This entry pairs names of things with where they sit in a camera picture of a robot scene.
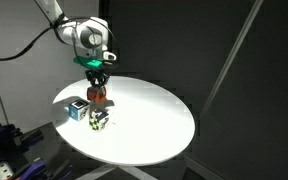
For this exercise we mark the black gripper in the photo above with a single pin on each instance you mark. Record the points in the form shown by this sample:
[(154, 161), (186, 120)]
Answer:
[(95, 70)]

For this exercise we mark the orange multicolour soft toy block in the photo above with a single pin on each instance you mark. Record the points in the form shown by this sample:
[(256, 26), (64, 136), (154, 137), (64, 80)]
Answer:
[(96, 95)]

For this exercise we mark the blue soft toy block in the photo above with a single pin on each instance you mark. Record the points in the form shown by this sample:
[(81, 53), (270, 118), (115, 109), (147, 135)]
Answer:
[(78, 111)]

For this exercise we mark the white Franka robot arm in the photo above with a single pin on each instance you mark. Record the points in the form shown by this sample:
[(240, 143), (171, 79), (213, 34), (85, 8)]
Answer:
[(84, 33)]

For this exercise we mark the green white black cube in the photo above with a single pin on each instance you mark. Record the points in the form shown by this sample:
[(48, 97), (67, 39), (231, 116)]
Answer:
[(99, 120)]

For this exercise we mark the black clamp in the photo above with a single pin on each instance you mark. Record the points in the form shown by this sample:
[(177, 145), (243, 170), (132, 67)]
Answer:
[(32, 137)]

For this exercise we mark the white table leg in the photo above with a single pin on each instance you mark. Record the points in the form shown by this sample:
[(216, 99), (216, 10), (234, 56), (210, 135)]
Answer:
[(97, 172)]

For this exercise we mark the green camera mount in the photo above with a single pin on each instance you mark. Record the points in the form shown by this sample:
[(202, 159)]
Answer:
[(90, 63)]

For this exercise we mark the diagonal silver wall rail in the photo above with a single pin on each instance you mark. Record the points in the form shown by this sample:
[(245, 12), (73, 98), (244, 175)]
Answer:
[(232, 56)]

